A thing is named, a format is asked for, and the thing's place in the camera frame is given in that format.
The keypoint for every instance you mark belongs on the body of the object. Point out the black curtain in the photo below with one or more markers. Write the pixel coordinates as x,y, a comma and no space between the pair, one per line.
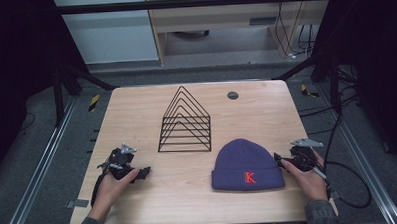
374,52
21,64

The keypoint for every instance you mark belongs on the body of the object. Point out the black yellow striped floor tape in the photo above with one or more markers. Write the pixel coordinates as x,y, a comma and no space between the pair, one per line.
93,103
308,91

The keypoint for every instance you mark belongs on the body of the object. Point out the aluminium floor rail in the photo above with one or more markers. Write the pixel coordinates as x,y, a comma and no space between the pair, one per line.
365,159
38,171

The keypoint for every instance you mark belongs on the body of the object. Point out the grey tape strip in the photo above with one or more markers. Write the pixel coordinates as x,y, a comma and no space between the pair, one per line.
78,203

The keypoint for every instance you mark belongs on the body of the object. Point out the black horizontal frame bar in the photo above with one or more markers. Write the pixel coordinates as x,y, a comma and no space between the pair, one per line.
182,4

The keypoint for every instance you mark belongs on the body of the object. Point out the black stand leg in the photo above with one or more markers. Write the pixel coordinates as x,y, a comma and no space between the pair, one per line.
335,84
58,97

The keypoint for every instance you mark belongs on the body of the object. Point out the person's left hand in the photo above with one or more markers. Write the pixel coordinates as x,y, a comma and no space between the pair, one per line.
112,191

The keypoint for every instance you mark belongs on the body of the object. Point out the purple knitted beanie hat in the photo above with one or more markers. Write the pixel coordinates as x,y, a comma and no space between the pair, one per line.
245,163

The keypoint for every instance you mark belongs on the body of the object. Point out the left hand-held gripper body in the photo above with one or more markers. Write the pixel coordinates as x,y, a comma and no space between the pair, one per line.
119,159

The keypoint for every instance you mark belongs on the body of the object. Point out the white cabinet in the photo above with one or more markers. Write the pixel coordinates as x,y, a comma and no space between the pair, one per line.
110,38

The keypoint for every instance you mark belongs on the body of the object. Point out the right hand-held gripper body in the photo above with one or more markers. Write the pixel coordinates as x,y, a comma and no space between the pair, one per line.
303,156

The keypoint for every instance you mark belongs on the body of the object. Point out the person's right hand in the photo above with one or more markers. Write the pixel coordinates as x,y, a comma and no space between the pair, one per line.
307,183

